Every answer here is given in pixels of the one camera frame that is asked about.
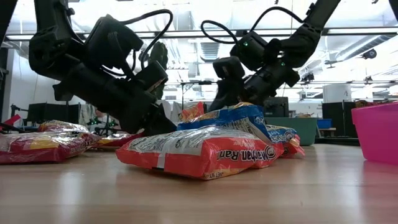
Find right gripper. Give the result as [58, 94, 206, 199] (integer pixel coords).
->
[207, 55, 301, 112]

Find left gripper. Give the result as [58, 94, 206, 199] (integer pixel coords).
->
[52, 60, 177, 137]

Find blue Maruchan noodle packet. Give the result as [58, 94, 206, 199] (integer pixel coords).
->
[176, 102, 266, 141]
[264, 124, 297, 144]

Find red Maruchan noodle packet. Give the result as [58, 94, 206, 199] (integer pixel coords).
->
[37, 120, 91, 135]
[0, 131, 102, 165]
[92, 132, 146, 149]

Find black background robot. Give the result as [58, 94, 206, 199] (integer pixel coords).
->
[88, 115, 118, 136]

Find green cactus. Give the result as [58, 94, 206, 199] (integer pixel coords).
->
[148, 41, 169, 101]

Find teal plastic bin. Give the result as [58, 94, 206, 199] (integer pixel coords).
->
[264, 116, 318, 147]

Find blue box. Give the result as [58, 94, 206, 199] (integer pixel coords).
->
[317, 118, 337, 129]

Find white column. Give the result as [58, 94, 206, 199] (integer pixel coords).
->
[322, 83, 353, 103]

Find black monitor row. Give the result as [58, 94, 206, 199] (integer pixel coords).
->
[27, 102, 81, 124]

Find black cabinet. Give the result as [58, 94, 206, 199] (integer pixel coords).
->
[322, 101, 358, 138]

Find red tool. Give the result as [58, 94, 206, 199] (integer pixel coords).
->
[0, 114, 24, 133]

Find red plastic bin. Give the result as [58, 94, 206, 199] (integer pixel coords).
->
[351, 101, 398, 166]

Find silver ventilation duct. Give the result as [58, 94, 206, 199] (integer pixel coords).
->
[190, 0, 234, 63]

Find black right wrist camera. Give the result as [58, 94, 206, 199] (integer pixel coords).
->
[230, 30, 269, 72]

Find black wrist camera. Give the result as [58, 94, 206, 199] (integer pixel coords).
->
[230, 30, 269, 72]
[83, 14, 144, 71]

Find black overhead rail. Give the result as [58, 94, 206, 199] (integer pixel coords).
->
[6, 27, 398, 40]

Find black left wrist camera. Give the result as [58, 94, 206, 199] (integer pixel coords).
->
[83, 14, 144, 71]

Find black camera cable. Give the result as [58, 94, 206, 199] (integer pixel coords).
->
[119, 8, 174, 72]
[200, 6, 306, 45]

